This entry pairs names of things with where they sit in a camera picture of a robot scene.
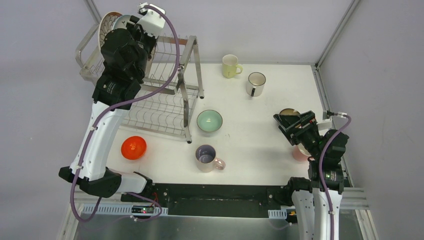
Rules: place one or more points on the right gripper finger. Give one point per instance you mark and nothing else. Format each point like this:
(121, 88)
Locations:
(296, 120)
(290, 130)

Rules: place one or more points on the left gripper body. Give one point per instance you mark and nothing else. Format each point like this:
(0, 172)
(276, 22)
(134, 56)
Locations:
(139, 29)

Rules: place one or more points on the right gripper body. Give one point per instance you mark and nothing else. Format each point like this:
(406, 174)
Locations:
(308, 136)

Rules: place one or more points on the watermelon pattern round plate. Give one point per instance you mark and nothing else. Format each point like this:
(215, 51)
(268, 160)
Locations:
(122, 22)

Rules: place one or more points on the floral petal brown-rim plate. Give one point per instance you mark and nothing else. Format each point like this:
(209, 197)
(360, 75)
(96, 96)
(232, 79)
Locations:
(105, 26)

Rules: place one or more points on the mint green bowl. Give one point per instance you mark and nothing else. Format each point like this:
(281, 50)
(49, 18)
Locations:
(209, 121)

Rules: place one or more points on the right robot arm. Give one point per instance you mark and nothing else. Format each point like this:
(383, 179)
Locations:
(316, 199)

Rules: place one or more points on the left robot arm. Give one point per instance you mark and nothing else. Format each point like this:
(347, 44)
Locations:
(126, 50)

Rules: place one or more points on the stainless steel dish rack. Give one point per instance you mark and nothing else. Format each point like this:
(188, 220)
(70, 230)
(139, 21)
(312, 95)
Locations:
(169, 112)

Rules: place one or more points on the brown patterned small bowl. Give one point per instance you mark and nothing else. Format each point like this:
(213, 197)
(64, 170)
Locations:
(289, 112)

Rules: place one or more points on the pink cup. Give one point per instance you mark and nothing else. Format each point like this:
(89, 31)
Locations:
(300, 154)

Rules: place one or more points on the white mug dark rim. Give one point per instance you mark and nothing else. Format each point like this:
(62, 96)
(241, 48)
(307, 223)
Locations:
(255, 84)

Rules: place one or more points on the yellow mug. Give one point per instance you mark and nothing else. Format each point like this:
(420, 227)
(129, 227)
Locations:
(230, 67)

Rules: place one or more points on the pink iridescent mug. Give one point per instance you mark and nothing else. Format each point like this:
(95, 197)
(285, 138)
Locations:
(207, 160)

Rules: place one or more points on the orange plastic bowl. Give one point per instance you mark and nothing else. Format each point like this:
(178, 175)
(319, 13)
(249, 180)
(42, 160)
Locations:
(133, 148)

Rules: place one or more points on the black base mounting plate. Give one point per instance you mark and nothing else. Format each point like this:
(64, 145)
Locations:
(209, 200)

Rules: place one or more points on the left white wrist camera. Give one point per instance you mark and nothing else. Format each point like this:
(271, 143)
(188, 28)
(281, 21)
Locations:
(150, 18)

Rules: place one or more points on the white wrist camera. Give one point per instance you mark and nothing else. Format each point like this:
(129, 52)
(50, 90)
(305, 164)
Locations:
(327, 121)
(150, 18)

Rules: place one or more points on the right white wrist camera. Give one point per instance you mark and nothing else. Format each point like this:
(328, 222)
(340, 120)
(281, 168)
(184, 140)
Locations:
(327, 121)

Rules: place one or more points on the aluminium frame rail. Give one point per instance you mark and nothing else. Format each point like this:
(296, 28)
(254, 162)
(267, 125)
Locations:
(327, 107)

